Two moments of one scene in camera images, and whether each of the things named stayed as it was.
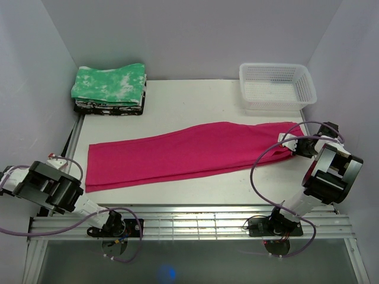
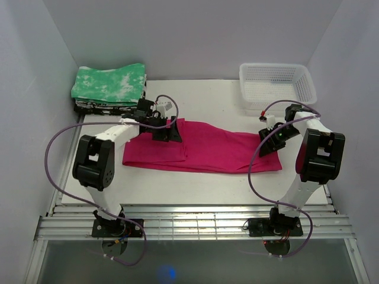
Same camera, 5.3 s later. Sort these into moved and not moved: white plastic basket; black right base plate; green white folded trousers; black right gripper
Moved: black right gripper
Not moved: white plastic basket; black right base plate; green white folded trousers
